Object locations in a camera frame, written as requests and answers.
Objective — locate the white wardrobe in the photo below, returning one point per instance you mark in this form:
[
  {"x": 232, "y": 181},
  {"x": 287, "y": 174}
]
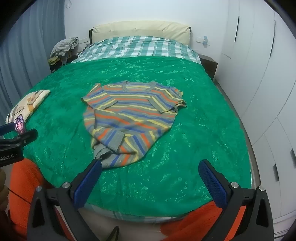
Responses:
[{"x": 261, "y": 81}]

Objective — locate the smartphone with lit screen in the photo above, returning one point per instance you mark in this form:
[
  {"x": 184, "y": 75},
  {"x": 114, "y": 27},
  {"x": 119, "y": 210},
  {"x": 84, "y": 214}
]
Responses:
[{"x": 19, "y": 125}]

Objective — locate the olive green folded cloth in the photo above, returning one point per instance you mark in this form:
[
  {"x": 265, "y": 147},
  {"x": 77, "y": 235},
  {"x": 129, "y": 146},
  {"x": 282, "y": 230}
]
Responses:
[{"x": 54, "y": 60}]

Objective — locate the dark wooden nightstand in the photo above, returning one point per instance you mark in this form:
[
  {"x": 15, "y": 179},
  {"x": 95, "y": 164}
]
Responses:
[{"x": 209, "y": 66}]

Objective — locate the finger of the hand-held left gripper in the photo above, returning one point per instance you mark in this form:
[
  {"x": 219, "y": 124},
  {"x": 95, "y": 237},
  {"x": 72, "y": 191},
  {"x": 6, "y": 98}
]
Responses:
[
  {"x": 26, "y": 136},
  {"x": 6, "y": 129}
]

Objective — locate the green white checked pillow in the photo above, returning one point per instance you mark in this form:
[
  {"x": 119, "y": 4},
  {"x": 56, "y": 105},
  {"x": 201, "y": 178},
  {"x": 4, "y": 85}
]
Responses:
[{"x": 138, "y": 46}]

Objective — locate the pile of grey clothes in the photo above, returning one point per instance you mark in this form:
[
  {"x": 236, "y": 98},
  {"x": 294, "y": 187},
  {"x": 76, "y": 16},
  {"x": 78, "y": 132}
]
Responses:
[{"x": 63, "y": 46}]

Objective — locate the striped knit sweater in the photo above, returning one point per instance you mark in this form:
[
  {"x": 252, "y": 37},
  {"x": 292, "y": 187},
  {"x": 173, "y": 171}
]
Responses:
[{"x": 129, "y": 120}]

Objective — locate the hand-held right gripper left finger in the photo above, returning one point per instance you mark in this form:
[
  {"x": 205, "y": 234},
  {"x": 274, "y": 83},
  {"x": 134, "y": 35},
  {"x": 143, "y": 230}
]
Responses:
[{"x": 89, "y": 183}]

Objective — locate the cream printed pillow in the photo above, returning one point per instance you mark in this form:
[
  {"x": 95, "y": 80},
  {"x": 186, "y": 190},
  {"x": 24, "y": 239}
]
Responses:
[{"x": 27, "y": 104}]

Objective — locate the orange fleece garment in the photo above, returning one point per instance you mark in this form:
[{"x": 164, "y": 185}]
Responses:
[{"x": 25, "y": 180}]

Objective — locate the person's left hand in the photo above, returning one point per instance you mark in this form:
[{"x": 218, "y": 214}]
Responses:
[{"x": 3, "y": 194}]

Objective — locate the grey blue curtain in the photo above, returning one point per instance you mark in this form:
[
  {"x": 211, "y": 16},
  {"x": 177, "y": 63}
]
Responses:
[{"x": 27, "y": 53}]

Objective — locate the green floral blanket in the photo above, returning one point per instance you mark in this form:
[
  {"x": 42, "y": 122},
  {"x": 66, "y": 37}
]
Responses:
[{"x": 185, "y": 129}]

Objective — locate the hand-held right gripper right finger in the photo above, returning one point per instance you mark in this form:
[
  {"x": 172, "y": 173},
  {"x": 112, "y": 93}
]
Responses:
[{"x": 212, "y": 183}]

